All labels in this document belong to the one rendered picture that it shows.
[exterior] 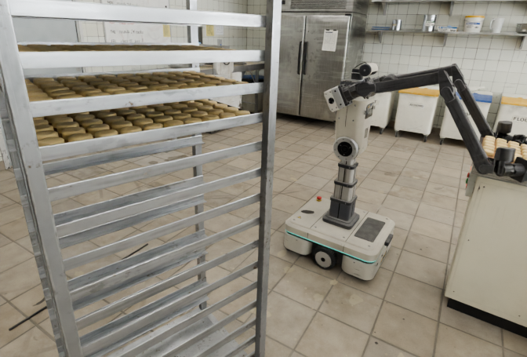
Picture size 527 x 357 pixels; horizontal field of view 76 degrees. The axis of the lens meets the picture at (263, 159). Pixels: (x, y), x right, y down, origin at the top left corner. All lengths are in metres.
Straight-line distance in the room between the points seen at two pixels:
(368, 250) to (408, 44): 4.42
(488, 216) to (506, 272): 0.31
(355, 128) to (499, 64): 4.18
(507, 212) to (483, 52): 4.23
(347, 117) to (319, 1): 3.72
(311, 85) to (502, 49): 2.71
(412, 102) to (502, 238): 3.65
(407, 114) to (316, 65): 1.57
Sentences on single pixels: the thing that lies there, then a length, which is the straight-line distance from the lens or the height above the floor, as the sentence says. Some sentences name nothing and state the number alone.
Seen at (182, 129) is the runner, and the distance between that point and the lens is 0.89.
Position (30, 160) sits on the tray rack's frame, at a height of 1.23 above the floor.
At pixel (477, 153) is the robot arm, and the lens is 1.80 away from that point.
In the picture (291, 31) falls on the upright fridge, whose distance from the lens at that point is 5.77.
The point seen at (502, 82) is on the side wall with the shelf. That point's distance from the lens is 6.11.
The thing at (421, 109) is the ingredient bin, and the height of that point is 0.49.
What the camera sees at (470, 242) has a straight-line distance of 2.14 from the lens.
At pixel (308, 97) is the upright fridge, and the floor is 0.49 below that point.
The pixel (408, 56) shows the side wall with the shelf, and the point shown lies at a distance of 6.14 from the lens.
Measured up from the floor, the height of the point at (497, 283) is 0.28.
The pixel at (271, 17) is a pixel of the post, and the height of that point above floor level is 1.51.
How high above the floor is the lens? 1.48
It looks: 21 degrees down
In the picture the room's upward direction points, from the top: 2 degrees clockwise
